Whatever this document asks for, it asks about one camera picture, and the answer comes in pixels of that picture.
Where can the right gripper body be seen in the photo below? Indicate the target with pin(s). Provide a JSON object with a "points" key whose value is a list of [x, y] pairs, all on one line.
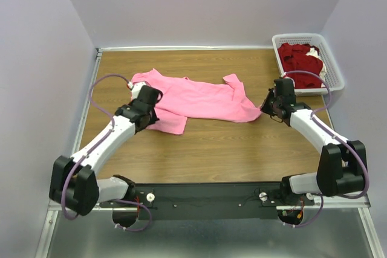
{"points": [[269, 106]]}

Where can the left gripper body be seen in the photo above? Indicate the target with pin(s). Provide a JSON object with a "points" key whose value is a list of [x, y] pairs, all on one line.
{"points": [[153, 118]]}

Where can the pink t shirt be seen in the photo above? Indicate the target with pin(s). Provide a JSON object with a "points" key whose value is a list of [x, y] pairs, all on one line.
{"points": [[184, 98]]}

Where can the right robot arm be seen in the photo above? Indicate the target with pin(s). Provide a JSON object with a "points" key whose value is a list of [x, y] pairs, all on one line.
{"points": [[342, 169]]}

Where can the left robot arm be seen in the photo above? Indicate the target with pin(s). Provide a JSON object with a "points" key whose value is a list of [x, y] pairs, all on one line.
{"points": [[74, 184]]}

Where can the red t shirt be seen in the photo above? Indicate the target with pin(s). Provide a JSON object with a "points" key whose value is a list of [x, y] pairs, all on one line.
{"points": [[293, 58]]}

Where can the white plastic basket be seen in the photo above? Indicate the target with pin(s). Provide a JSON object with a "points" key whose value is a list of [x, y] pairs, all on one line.
{"points": [[333, 80]]}

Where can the white cloth in basket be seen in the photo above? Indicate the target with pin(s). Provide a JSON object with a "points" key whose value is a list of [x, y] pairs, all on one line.
{"points": [[316, 64]]}

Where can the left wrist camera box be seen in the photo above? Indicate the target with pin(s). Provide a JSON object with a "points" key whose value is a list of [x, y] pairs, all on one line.
{"points": [[136, 87]]}

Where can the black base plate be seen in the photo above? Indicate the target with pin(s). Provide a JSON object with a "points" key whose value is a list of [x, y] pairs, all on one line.
{"points": [[201, 201]]}

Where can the aluminium frame rail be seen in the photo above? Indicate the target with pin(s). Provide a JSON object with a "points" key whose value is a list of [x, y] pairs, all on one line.
{"points": [[347, 202]]}

